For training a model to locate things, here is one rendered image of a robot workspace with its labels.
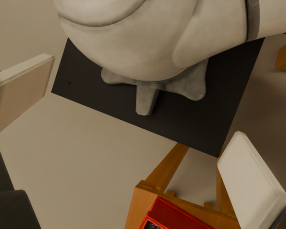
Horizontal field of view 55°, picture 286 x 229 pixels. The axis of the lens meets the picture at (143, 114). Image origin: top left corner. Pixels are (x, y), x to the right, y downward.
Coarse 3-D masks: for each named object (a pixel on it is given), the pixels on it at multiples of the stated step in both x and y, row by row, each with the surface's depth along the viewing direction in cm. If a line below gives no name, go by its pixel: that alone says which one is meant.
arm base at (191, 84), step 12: (204, 60) 43; (108, 72) 47; (192, 72) 43; (204, 72) 43; (132, 84) 47; (144, 84) 43; (156, 84) 43; (168, 84) 44; (180, 84) 44; (192, 84) 44; (204, 84) 44; (144, 96) 44; (156, 96) 45; (192, 96) 44; (144, 108) 44
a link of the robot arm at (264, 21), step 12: (252, 0) 24; (264, 0) 24; (276, 0) 24; (252, 12) 25; (264, 12) 25; (276, 12) 25; (252, 24) 26; (264, 24) 26; (276, 24) 26; (252, 36) 28; (264, 36) 29
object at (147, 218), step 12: (156, 204) 58; (168, 204) 60; (156, 216) 53; (168, 216) 56; (180, 216) 58; (192, 216) 60; (144, 228) 64; (156, 228) 56; (168, 228) 51; (180, 228) 54; (192, 228) 56; (204, 228) 58
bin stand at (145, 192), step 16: (176, 144) 125; (176, 160) 98; (160, 176) 78; (144, 192) 64; (160, 192) 65; (224, 192) 78; (144, 208) 64; (192, 208) 62; (208, 208) 134; (224, 208) 66; (128, 224) 66; (224, 224) 60
